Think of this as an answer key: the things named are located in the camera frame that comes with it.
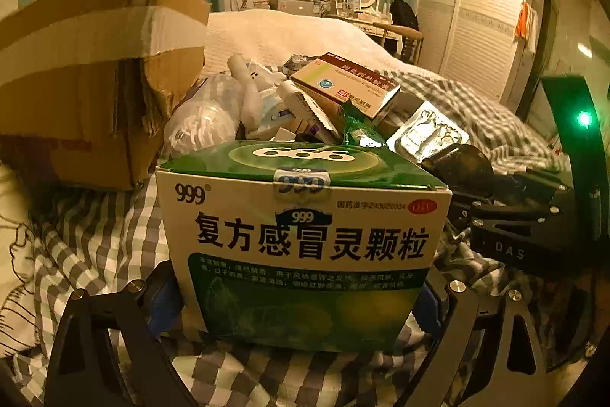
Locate brown cardboard box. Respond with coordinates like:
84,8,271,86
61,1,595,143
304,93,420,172
0,0,212,192

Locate black bag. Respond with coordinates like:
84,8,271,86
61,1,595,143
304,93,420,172
390,0,420,31

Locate green and white medicine box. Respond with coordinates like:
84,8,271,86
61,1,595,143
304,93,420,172
155,139,453,353

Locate green sachet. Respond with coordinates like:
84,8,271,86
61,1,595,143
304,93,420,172
340,101,388,149

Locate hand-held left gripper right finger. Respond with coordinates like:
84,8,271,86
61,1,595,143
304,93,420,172
400,279,549,407

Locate white dressing table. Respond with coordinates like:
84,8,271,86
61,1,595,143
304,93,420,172
329,9,401,52

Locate white fleece blanket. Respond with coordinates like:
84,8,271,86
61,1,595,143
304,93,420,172
205,9,420,76

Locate cluttered television cabinet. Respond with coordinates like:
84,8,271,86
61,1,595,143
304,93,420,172
269,0,344,17

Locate checked blanket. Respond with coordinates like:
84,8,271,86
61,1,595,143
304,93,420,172
0,64,573,407

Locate white crimped ointment tube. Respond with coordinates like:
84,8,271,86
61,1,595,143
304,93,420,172
276,80,331,132

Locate white plastic tube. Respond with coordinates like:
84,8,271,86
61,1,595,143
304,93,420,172
226,54,264,127

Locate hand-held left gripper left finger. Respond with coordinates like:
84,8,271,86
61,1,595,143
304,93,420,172
45,261,201,407

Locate blue tissue pack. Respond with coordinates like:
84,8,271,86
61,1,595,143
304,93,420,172
248,95,306,140

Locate red and white medicine box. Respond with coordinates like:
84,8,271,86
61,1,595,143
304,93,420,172
290,51,402,120

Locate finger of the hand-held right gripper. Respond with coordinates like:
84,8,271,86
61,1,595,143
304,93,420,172
491,171,573,200
450,196,560,227

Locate crumpled foil packets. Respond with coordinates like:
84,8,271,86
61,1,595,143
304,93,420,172
281,53,321,77

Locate orange cloth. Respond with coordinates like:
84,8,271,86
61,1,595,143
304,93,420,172
516,1,533,40

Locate dark brown bottle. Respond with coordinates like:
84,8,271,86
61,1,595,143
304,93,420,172
423,144,495,198

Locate wooden chair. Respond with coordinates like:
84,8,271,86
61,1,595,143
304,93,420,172
373,22,424,67

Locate white louvred wardrobe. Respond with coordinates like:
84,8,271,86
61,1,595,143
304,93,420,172
419,0,530,103

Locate silver blister pack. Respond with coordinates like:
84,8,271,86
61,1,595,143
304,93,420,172
385,99,472,164

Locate bag of white cotton swabs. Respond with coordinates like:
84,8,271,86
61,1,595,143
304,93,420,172
163,76,239,160

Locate white plastic packet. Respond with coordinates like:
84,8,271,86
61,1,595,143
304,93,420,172
250,61,287,95

